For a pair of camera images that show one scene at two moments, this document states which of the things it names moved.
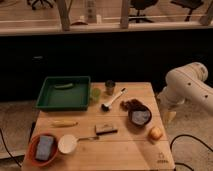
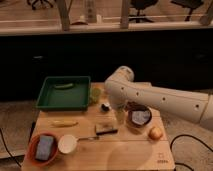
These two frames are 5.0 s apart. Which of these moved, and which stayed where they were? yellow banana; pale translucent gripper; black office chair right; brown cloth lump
Moved: pale translucent gripper
Stayed: yellow banana; black office chair right; brown cloth lump
